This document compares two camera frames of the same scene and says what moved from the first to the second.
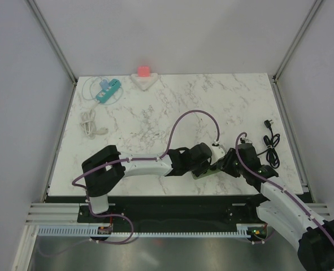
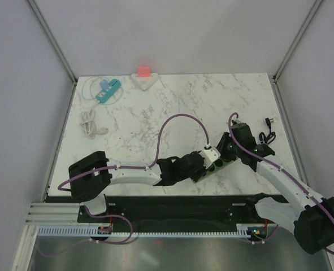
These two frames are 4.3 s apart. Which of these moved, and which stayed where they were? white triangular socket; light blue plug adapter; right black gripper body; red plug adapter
Moved: right black gripper body
Stayed: red plug adapter; light blue plug adapter; white triangular socket
